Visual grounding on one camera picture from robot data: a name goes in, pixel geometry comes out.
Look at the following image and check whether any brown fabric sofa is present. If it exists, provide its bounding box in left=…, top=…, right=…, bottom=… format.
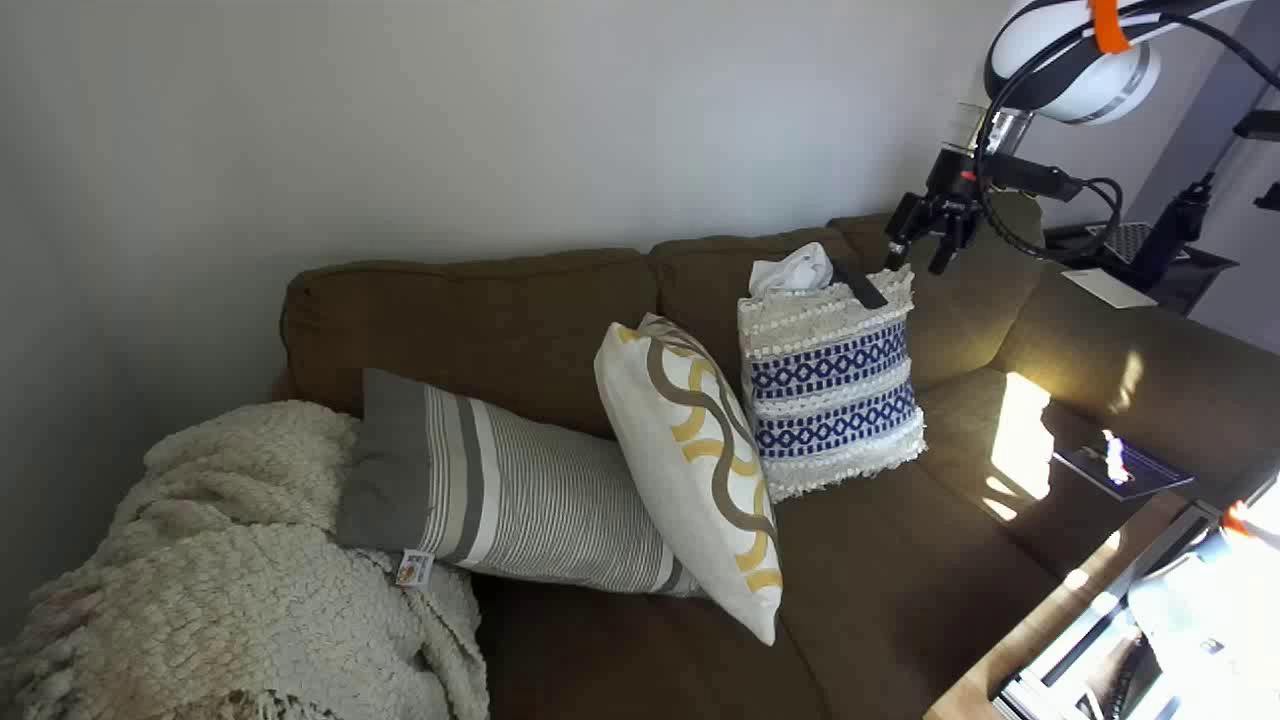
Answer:
left=280, top=234, right=1280, bottom=720

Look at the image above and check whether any cream knitted blanket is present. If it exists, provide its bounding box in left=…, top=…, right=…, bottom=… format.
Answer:
left=3, top=399, right=492, bottom=720

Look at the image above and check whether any wooden table with metal frame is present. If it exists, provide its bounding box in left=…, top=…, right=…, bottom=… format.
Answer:
left=925, top=481, right=1280, bottom=720

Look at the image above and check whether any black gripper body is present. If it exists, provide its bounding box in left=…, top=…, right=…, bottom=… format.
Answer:
left=925, top=148, right=980, bottom=234

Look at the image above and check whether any white tissue paper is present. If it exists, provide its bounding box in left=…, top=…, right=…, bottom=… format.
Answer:
left=747, top=243, right=833, bottom=300

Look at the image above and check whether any blue and white book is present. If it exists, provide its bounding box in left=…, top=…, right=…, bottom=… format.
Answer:
left=1055, top=428, right=1194, bottom=500

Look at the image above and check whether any black cable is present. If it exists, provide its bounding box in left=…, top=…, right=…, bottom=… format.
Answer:
left=980, top=134, right=1132, bottom=264

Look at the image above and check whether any yellow grey wave pillow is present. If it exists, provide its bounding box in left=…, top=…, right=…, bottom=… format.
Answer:
left=593, top=317, right=785, bottom=646

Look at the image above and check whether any grey striped white pillow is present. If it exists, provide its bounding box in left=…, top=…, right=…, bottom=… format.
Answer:
left=335, top=368, right=697, bottom=595

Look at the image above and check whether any blue patterned white pillow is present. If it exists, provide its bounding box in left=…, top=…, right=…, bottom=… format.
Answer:
left=736, top=267, right=927, bottom=500

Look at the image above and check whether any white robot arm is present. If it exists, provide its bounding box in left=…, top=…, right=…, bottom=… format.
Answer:
left=890, top=0, right=1280, bottom=272

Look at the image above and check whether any black remote control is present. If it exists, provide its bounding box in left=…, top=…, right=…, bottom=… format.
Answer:
left=833, top=257, right=890, bottom=310

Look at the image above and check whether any white box on armrest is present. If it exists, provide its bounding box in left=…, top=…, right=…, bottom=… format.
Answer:
left=1066, top=267, right=1155, bottom=312

